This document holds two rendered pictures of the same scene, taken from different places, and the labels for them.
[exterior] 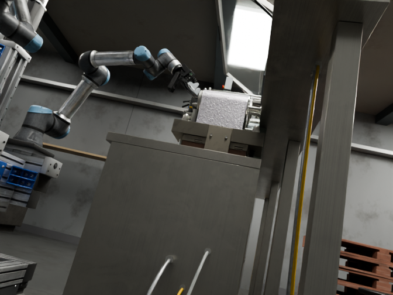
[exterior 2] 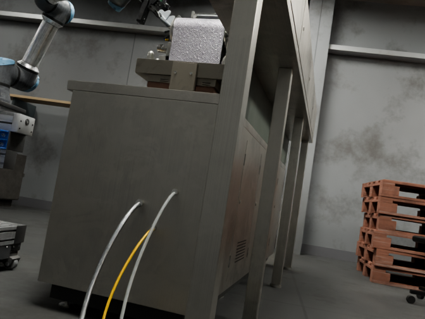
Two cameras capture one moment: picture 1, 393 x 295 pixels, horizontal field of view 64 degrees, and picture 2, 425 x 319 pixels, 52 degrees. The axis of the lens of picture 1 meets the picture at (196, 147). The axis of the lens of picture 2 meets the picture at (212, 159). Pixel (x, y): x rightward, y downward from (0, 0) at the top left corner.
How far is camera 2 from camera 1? 0.52 m
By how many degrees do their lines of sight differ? 11
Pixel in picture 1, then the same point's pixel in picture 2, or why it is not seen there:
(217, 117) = (191, 49)
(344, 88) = (243, 21)
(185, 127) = (149, 66)
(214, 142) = (179, 80)
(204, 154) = (167, 94)
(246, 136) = (213, 69)
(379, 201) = not seen: outside the picture
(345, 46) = not seen: outside the picture
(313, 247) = (211, 168)
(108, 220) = (78, 171)
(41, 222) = (42, 193)
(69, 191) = not seen: hidden behind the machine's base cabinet
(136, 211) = (104, 159)
